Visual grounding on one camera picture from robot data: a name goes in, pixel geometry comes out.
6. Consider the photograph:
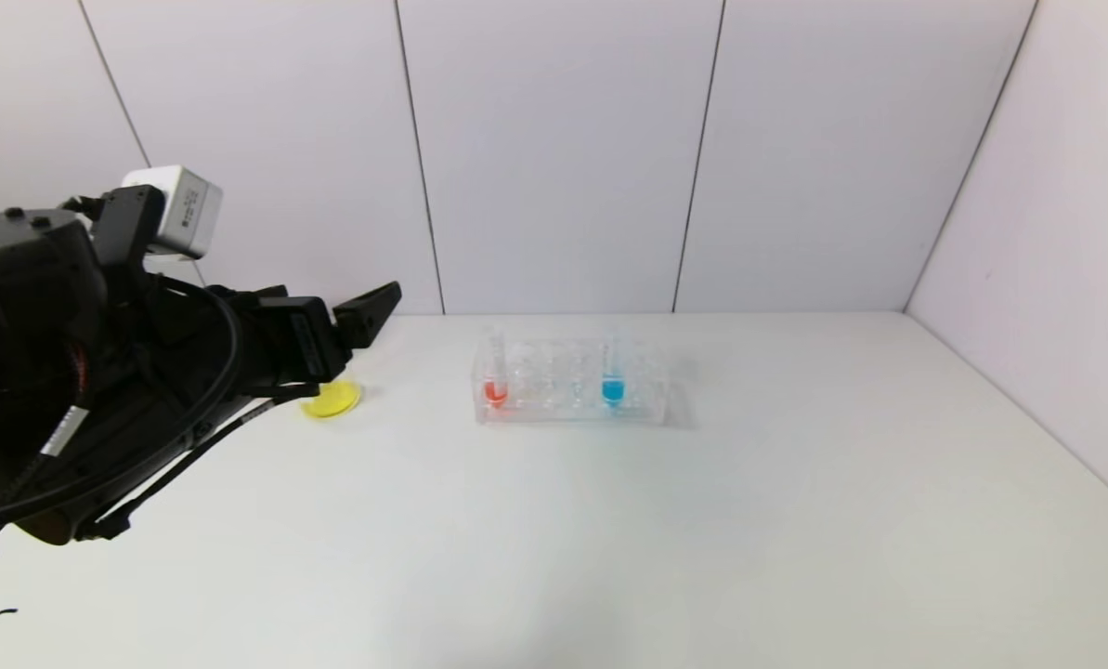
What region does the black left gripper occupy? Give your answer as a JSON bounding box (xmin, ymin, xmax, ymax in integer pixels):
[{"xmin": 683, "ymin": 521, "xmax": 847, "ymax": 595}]
[{"xmin": 146, "ymin": 281, "xmax": 402, "ymax": 450}]

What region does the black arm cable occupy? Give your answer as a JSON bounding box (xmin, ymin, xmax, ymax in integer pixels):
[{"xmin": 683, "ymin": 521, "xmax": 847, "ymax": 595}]
[{"xmin": 0, "ymin": 277, "xmax": 244, "ymax": 536}]

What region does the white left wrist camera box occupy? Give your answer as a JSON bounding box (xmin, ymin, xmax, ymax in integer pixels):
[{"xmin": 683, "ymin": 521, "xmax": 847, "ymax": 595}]
[{"xmin": 121, "ymin": 164, "xmax": 224, "ymax": 260}]

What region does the clear acrylic test tube rack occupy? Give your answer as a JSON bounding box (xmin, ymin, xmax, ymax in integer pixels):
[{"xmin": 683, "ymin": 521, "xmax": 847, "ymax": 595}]
[{"xmin": 472, "ymin": 325, "xmax": 671, "ymax": 427}]

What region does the test tube with blue pigment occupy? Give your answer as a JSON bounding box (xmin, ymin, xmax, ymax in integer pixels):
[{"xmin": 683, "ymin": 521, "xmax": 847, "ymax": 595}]
[{"xmin": 602, "ymin": 322, "xmax": 630, "ymax": 409}]

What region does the clear glass beaker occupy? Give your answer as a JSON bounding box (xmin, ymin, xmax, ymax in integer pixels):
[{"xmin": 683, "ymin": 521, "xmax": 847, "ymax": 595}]
[{"xmin": 297, "ymin": 374, "xmax": 364, "ymax": 421}]

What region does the test tube with red pigment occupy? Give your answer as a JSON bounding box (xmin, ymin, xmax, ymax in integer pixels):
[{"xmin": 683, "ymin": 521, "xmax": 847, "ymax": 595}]
[{"xmin": 483, "ymin": 323, "xmax": 511, "ymax": 410}]

